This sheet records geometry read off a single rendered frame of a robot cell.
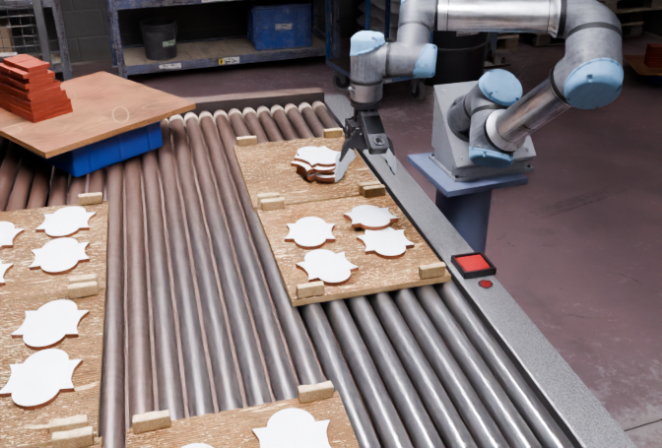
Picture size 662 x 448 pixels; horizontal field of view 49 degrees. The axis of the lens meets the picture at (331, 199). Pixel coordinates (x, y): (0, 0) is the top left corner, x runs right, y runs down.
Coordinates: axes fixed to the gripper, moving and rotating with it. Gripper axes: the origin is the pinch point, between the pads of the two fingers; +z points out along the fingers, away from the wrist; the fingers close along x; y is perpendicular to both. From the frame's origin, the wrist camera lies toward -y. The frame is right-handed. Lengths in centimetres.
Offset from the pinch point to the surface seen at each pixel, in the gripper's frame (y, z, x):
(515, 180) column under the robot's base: 19, 16, -53
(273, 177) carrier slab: 26.2, 9.1, 18.1
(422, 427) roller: -70, 11, 13
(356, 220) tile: -6.2, 7.1, 4.5
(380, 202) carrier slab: 4.6, 9.1, -5.5
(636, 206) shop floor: 133, 102, -197
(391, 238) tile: -15.4, 7.9, -1.2
